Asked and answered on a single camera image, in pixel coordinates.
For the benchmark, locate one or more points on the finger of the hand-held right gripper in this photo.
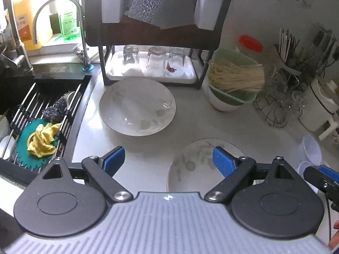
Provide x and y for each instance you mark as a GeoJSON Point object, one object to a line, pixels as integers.
{"type": "Point", "coordinates": [315, 176]}

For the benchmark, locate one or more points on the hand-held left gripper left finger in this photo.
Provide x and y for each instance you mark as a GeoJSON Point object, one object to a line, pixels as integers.
{"type": "Point", "coordinates": [116, 158]}

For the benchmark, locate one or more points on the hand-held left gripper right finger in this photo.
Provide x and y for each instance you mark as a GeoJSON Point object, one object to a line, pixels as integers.
{"type": "Point", "coordinates": [222, 161]}

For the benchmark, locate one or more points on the small floral plate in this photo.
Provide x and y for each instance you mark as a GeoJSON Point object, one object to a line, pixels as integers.
{"type": "Point", "coordinates": [193, 164]}

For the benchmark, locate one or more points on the large floral plate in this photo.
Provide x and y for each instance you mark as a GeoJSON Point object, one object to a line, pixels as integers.
{"type": "Point", "coordinates": [137, 108]}

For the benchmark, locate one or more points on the translucent plastic cup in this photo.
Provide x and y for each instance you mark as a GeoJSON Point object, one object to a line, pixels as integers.
{"type": "Point", "coordinates": [304, 169]}
{"type": "Point", "coordinates": [311, 149]}

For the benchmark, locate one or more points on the white bowl under colander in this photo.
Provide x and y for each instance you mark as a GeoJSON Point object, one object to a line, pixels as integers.
{"type": "Point", "coordinates": [225, 104]}

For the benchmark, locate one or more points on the yellow cloth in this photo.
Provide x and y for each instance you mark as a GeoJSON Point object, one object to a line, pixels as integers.
{"type": "Point", "coordinates": [42, 140]}

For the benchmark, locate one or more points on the clear glass cups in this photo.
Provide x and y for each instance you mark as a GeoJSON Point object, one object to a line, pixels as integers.
{"type": "Point", "coordinates": [296, 100]}

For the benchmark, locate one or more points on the steel wool scrubber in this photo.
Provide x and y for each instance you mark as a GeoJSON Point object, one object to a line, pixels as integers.
{"type": "Point", "coordinates": [55, 107]}

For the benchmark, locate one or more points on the dry noodles bundle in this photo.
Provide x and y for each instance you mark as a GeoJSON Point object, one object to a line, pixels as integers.
{"type": "Point", "coordinates": [235, 75]}

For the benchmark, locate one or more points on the white drip tray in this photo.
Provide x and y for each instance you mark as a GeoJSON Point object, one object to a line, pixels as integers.
{"type": "Point", "coordinates": [116, 68]}

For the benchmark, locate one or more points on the green silicone mat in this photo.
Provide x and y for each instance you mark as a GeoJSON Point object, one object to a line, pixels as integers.
{"type": "Point", "coordinates": [25, 137]}

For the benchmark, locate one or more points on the clear drinking glass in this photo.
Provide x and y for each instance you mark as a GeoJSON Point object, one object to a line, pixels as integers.
{"type": "Point", "coordinates": [156, 60]}
{"type": "Point", "coordinates": [177, 60]}
{"type": "Point", "coordinates": [131, 55]}

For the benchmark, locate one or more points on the green colander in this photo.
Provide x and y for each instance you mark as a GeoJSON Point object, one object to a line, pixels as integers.
{"type": "Point", "coordinates": [233, 55]}

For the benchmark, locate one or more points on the roll-up sink rack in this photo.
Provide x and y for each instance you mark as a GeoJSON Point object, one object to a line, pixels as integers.
{"type": "Point", "coordinates": [29, 98]}

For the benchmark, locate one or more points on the chopstick holder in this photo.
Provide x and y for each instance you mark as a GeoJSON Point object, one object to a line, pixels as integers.
{"type": "Point", "coordinates": [291, 68]}

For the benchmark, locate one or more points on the red-lid clear jar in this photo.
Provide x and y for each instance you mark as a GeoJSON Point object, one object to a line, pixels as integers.
{"type": "Point", "coordinates": [250, 42]}

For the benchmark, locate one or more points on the black dish rack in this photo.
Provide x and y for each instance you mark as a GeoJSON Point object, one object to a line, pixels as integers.
{"type": "Point", "coordinates": [100, 31]}

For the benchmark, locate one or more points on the gooseneck steel faucet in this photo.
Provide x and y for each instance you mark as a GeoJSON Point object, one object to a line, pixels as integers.
{"type": "Point", "coordinates": [82, 31]}

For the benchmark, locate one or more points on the bundle of chopsticks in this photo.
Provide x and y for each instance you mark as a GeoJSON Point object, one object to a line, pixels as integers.
{"type": "Point", "coordinates": [287, 42]}

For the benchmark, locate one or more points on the green dish soap bottle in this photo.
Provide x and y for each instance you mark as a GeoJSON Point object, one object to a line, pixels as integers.
{"type": "Point", "coordinates": [68, 23]}

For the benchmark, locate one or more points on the white rack cutlery holder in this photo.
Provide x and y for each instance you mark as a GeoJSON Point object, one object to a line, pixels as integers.
{"type": "Point", "coordinates": [112, 4]}
{"type": "Point", "coordinates": [208, 10]}

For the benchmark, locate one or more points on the silver textured mat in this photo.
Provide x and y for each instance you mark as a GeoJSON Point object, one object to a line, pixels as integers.
{"type": "Point", "coordinates": [153, 5]}

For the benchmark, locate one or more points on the angular steel faucet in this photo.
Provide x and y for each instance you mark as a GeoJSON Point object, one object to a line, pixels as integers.
{"type": "Point", "coordinates": [13, 31]}

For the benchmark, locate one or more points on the yellow detergent jug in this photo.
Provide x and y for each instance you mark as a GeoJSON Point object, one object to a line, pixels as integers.
{"type": "Point", "coordinates": [26, 18]}

